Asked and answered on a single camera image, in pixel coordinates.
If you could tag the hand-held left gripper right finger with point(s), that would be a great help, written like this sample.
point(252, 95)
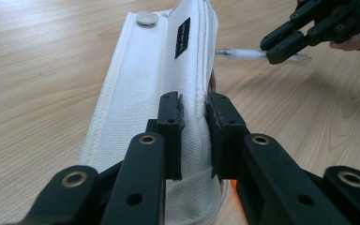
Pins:
point(225, 134)

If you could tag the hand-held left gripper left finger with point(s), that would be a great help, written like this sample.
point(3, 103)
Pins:
point(170, 134)

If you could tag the white pen with clear cap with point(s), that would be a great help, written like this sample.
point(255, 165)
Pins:
point(247, 54)

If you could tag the orange highlighter pen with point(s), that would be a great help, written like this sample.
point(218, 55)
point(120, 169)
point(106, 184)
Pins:
point(233, 185)

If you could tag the white fabric pencil case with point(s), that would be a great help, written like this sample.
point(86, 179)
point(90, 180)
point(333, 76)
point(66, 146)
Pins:
point(143, 78)

